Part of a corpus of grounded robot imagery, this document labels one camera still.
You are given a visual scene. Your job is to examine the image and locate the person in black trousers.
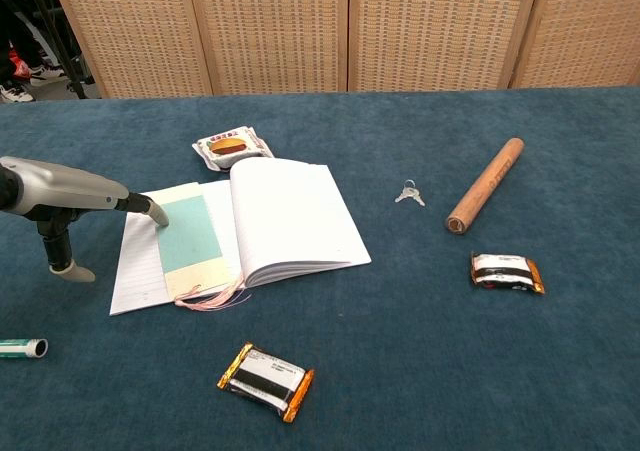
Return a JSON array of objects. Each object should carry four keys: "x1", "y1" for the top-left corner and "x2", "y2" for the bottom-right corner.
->
[{"x1": 0, "y1": 13, "x2": 66, "y2": 103}]

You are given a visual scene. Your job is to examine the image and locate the orange plastic bag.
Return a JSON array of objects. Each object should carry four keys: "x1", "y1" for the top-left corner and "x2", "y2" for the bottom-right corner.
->
[{"x1": 8, "y1": 50, "x2": 31, "y2": 80}]

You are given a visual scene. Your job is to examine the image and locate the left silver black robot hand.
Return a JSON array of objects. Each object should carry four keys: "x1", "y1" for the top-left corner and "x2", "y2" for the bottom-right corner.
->
[{"x1": 0, "y1": 155, "x2": 170, "y2": 283}]

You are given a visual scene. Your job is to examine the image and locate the green white marker pen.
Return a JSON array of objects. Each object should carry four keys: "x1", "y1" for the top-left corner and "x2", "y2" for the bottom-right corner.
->
[{"x1": 0, "y1": 338, "x2": 50, "y2": 360}]

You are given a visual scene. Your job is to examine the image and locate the woven wood folding screen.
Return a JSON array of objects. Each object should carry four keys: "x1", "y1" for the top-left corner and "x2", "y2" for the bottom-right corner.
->
[{"x1": 45, "y1": 0, "x2": 640, "y2": 100}]

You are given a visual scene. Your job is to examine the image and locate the black white orange snack bar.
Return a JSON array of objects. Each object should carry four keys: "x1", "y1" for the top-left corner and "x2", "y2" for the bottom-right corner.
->
[
  {"x1": 216, "y1": 341, "x2": 316, "y2": 424},
  {"x1": 469, "y1": 252, "x2": 546, "y2": 295}
]

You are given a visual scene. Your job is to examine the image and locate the blue bookmark with pink tassel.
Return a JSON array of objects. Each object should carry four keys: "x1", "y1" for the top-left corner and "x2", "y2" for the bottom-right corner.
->
[{"x1": 147, "y1": 182, "x2": 252, "y2": 313}]

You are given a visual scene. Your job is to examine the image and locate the teal carpet table cover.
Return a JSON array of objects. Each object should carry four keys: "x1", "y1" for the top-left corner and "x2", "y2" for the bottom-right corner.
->
[{"x1": 0, "y1": 86, "x2": 640, "y2": 451}]

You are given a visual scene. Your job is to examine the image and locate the open white lined notebook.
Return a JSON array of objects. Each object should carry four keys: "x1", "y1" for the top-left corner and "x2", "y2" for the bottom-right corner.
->
[{"x1": 109, "y1": 156, "x2": 373, "y2": 317}]

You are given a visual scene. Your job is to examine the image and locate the brown cardboard tube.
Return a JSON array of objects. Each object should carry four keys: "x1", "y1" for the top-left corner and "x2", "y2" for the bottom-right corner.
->
[{"x1": 444, "y1": 137, "x2": 526, "y2": 236}]

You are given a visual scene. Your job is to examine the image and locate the silver keys on ring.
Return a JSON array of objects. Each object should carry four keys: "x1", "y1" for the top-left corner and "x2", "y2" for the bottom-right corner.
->
[{"x1": 394, "y1": 178, "x2": 427, "y2": 208}]

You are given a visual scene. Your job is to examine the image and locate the black tripod stand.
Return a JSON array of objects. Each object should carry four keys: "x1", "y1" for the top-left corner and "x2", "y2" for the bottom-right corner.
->
[{"x1": 19, "y1": 0, "x2": 94, "y2": 100}]

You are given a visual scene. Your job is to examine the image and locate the burger print snack packet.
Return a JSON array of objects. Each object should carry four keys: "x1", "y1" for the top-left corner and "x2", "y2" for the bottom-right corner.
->
[{"x1": 191, "y1": 125, "x2": 275, "y2": 173}]

